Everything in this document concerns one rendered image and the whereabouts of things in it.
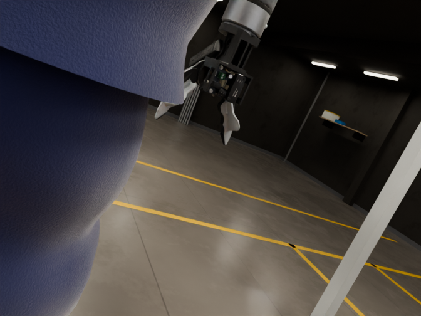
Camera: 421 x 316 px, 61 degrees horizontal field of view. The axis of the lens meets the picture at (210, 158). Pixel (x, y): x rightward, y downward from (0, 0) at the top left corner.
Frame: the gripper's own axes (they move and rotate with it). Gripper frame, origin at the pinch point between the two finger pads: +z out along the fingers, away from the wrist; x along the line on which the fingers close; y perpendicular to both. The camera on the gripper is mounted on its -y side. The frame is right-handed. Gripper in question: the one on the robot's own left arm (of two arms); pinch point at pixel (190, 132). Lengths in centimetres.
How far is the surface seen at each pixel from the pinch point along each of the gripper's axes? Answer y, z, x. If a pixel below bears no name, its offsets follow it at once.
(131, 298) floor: -149, 152, 75
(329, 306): -123, 117, 236
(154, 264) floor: -197, 152, 105
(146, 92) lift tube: 45, -8, -22
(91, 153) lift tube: 45, -4, -24
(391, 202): -123, 15, 238
